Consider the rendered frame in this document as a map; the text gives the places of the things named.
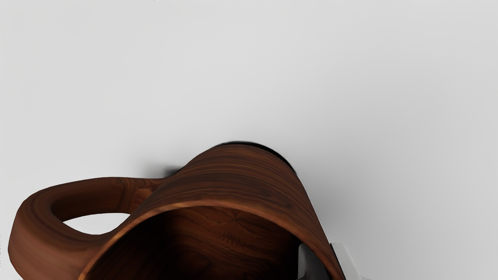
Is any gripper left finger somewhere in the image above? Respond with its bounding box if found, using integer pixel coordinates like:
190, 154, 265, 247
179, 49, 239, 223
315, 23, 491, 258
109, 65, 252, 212
297, 243, 326, 280

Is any brown wooden mug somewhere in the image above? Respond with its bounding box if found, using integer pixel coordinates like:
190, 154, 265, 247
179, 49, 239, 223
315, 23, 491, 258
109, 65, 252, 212
7, 142, 347, 280

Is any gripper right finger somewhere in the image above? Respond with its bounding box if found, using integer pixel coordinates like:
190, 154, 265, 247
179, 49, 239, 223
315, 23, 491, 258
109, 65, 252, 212
330, 243, 372, 280

